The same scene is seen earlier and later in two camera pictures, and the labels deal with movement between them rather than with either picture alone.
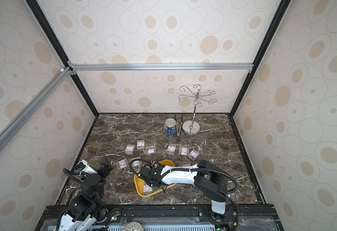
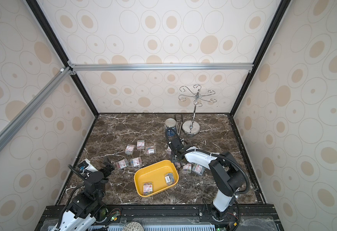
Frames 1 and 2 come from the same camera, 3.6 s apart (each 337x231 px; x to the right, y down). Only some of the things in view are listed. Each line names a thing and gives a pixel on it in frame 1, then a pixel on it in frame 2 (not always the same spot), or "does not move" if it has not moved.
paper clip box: (129, 149) does not move
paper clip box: (123, 163) does not move
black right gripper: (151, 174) → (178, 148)
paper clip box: (140, 144) does not move
